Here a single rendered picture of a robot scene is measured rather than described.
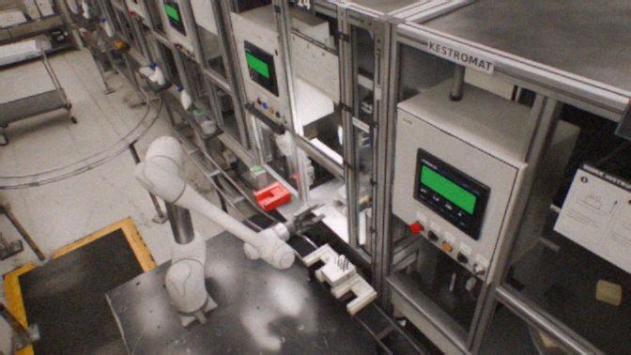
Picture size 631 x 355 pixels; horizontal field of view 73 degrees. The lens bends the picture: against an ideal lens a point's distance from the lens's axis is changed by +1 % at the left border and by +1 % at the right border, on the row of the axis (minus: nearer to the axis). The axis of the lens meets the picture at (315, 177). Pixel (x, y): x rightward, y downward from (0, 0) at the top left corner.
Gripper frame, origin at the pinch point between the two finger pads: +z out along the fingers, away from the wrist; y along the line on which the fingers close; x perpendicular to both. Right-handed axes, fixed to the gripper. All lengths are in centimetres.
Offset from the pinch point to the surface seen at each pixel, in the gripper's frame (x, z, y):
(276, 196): 27.7, -8.7, -4.0
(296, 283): -5.8, -22.3, -32.9
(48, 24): 751, -37, -80
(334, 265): -25.9, -11.3, -8.1
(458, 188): -75, 0, 64
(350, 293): -36.8, -11.3, -17.6
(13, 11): 642, -76, -25
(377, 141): -37, 3, 60
